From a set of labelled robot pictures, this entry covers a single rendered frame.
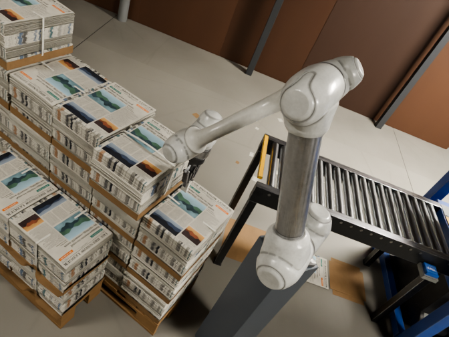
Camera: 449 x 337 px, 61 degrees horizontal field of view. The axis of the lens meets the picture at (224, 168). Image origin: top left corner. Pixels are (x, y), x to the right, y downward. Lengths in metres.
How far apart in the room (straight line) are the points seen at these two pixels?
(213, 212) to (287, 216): 0.70
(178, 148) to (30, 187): 0.99
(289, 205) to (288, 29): 3.97
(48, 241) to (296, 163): 1.22
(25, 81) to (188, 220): 0.97
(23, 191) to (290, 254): 1.36
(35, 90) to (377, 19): 4.02
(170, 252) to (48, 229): 0.58
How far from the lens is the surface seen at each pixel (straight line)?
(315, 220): 1.44
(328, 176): 2.55
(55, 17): 2.08
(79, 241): 1.91
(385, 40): 5.16
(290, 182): 1.16
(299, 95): 0.98
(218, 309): 2.09
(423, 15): 5.16
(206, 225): 1.80
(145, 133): 1.79
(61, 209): 2.02
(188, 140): 1.35
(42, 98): 1.90
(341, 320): 2.98
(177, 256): 1.76
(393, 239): 2.46
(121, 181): 1.63
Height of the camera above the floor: 2.17
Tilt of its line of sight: 39 degrees down
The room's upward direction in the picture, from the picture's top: 25 degrees clockwise
